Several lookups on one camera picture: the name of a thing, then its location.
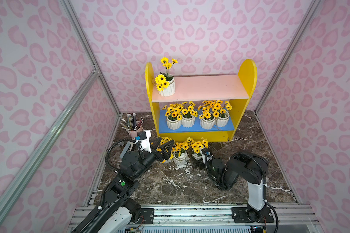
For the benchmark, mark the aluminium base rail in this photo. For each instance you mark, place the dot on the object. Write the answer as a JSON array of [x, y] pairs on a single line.
[[222, 218]]

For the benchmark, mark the yellow two-tier shelf unit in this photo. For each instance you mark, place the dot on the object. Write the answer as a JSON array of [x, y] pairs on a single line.
[[237, 89]]

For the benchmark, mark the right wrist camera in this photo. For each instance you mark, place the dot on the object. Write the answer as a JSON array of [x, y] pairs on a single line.
[[207, 155]]

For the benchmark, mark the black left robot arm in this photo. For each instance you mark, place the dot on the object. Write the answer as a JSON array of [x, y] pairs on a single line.
[[116, 209]]

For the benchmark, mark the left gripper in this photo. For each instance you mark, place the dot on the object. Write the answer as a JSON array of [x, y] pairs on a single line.
[[158, 150]]

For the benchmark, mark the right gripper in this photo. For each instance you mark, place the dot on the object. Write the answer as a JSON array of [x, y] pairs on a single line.
[[208, 158]]

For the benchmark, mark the pink pen holder cup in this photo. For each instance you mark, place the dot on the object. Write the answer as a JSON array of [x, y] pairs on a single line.
[[132, 124]]

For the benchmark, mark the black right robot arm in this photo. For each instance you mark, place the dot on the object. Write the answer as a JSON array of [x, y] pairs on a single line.
[[248, 166]]

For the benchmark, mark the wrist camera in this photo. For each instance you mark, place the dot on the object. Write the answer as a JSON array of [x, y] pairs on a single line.
[[207, 155], [143, 139]]

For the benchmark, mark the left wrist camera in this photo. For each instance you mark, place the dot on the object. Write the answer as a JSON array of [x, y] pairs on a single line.
[[143, 139]]

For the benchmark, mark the shelf sunflower pot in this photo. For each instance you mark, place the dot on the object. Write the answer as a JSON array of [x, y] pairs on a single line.
[[164, 151], [181, 153], [189, 114], [197, 146], [165, 81], [209, 111], [221, 112], [173, 115]]

